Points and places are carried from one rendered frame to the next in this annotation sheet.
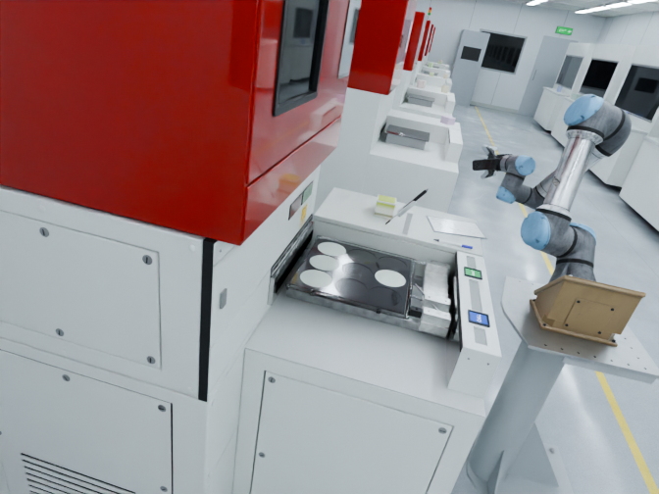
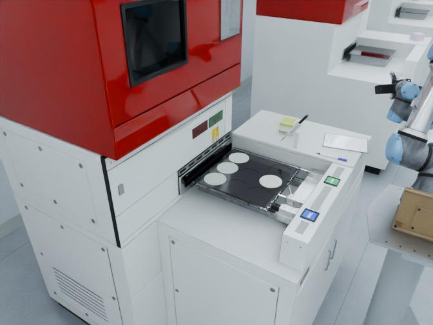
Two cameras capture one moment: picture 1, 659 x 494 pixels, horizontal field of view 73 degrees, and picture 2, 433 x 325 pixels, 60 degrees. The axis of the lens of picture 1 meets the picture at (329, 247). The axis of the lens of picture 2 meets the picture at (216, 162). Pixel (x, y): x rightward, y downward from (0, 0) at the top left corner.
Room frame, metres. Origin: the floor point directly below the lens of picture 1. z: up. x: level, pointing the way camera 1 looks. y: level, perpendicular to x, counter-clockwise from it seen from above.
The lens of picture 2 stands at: (-0.11, -0.55, 1.85)
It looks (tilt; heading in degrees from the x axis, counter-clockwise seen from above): 32 degrees down; 24
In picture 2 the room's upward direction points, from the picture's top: straight up
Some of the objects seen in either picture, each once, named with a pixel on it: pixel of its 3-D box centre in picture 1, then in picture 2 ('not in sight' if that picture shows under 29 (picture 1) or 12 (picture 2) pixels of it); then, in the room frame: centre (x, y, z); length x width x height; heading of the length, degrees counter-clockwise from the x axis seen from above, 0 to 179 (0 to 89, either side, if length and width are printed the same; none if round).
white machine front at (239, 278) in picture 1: (275, 246); (182, 157); (1.10, 0.15, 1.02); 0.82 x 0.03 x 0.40; 171
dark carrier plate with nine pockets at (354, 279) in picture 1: (356, 271); (247, 175); (1.26, -0.10, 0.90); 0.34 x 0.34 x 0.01; 81
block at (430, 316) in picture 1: (435, 317); (289, 211); (1.08, -0.34, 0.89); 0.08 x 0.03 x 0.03; 81
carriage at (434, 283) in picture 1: (434, 297); (303, 197); (1.24, -0.36, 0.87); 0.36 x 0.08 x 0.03; 171
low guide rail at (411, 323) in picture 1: (364, 311); (246, 204); (1.13, -0.14, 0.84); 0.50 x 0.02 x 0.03; 81
